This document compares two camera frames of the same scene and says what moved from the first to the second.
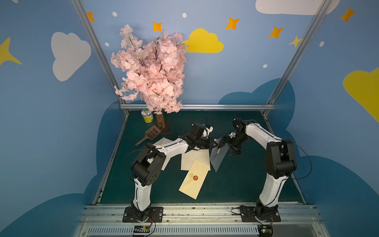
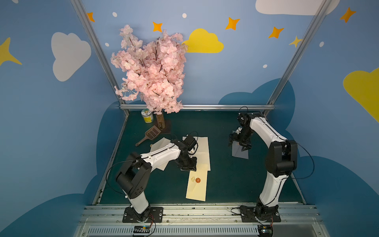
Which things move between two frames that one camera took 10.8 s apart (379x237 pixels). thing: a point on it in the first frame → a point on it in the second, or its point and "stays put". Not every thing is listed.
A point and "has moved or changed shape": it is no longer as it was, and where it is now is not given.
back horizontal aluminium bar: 207,106 stays put
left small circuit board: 141,229 stays put
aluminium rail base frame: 107,220 stays put
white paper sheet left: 167,146 stays put
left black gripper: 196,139 → 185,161
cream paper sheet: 187,158 has moved or changed shape
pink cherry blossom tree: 154,71 stays put
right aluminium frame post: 319,15 stays put
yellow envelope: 194,179 has moved or changed shape
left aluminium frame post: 98,48 stays put
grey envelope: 216,156 → 237,151
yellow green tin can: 148,115 stays put
